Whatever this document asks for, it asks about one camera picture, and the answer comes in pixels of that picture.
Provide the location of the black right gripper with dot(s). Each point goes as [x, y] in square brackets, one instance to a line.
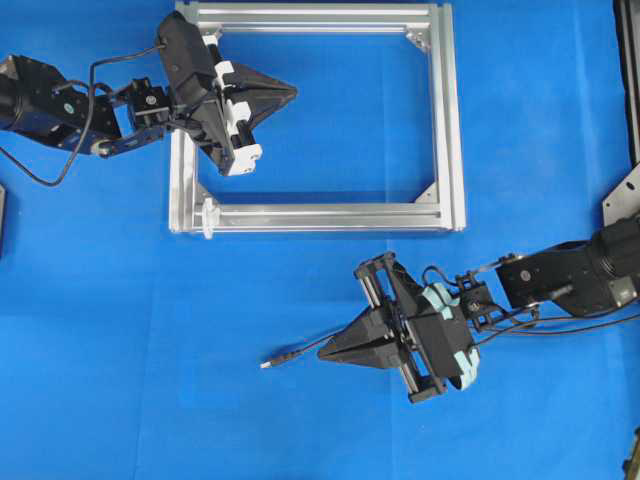
[385, 336]

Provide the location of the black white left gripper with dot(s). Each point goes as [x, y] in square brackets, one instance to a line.
[257, 96]

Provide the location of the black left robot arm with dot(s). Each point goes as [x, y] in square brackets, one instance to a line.
[39, 103]

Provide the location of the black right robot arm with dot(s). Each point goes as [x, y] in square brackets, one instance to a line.
[584, 278]

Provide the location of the black metal stand right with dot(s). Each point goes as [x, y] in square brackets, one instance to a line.
[623, 199]

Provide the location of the dark object left edge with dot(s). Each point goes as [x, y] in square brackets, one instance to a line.
[3, 204]

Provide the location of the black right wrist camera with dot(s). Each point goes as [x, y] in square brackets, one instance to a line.
[447, 338]

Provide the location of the aluminium extrusion frame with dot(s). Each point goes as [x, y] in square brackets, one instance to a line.
[429, 27]

